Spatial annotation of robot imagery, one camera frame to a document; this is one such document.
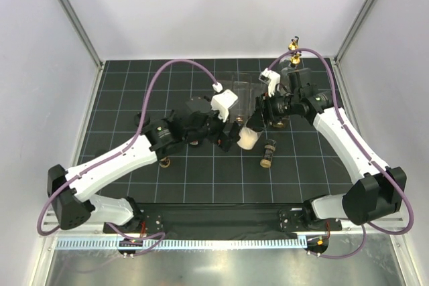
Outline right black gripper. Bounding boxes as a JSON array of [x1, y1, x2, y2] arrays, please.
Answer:
[[247, 88, 300, 129]]

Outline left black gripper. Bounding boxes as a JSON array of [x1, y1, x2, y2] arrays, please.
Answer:
[[185, 104, 241, 151]]

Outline white powder shaker jar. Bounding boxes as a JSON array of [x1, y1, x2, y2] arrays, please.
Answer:
[[237, 123, 261, 151]]

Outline tall bottle dark sauce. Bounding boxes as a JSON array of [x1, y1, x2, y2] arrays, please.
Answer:
[[287, 51, 302, 71]]

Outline short bottle brown sauce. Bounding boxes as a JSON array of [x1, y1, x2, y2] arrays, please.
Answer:
[[288, 36, 299, 53]]

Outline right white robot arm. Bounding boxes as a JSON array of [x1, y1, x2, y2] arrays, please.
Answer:
[[237, 68, 407, 230]]

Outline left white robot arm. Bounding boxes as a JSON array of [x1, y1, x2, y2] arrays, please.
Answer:
[[47, 91, 240, 233]]

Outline lying small spice bottle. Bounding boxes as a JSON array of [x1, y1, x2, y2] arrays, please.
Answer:
[[259, 139, 277, 168]]

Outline clear acrylic organizer rack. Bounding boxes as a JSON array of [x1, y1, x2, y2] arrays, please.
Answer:
[[214, 70, 291, 129]]

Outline small upright spice bottle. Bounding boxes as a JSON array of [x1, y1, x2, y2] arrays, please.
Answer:
[[159, 157, 171, 168]]

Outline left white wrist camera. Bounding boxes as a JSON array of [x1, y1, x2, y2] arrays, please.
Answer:
[[210, 82, 239, 123]]

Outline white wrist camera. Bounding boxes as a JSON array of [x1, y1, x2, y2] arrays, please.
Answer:
[[259, 68, 281, 97], [210, 82, 239, 123]]

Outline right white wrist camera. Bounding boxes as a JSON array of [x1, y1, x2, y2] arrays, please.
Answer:
[[259, 68, 281, 97]]

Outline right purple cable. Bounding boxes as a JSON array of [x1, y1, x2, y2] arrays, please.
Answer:
[[267, 48, 414, 260]]

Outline purple cable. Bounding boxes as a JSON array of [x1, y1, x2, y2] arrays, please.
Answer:
[[37, 60, 222, 257], [267, 48, 414, 260]]

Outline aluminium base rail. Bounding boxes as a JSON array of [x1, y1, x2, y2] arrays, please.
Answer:
[[54, 196, 400, 240]]

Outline white slotted cable duct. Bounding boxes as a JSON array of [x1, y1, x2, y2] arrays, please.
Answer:
[[54, 235, 307, 251]]

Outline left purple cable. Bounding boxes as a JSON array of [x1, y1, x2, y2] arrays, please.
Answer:
[[37, 60, 222, 257]]

